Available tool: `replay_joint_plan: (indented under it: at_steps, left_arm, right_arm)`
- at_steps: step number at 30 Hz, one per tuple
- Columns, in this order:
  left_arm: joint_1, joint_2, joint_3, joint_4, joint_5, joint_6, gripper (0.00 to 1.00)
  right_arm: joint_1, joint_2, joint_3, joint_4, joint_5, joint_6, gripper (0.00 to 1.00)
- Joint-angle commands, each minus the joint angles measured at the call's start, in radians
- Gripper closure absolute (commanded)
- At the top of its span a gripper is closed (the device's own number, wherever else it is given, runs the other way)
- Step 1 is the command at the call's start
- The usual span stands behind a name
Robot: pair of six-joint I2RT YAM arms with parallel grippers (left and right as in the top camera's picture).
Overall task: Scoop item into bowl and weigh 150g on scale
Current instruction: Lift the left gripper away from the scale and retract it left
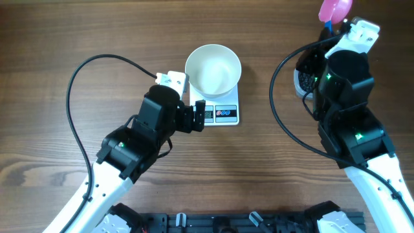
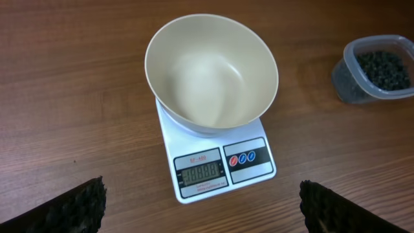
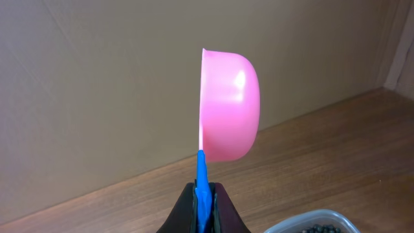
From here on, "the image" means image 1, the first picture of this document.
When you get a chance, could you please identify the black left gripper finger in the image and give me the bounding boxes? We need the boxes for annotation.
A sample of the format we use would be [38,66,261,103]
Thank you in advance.
[191,112,205,132]
[194,100,206,113]

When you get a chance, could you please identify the pink scoop with blue handle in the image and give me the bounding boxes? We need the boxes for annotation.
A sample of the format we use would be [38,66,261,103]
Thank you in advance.
[318,0,353,33]

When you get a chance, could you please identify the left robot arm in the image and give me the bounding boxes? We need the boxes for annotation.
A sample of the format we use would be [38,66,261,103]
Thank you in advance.
[46,85,206,232]

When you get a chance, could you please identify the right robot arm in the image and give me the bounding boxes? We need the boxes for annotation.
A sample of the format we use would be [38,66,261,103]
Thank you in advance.
[296,28,413,232]

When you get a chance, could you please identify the white digital kitchen scale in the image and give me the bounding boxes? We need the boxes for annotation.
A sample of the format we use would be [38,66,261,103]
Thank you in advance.
[190,85,240,126]

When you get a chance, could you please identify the white bowl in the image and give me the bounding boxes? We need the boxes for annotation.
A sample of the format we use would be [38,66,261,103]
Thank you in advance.
[185,44,242,98]

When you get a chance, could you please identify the clear plastic container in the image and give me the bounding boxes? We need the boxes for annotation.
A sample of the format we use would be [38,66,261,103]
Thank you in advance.
[294,69,313,100]

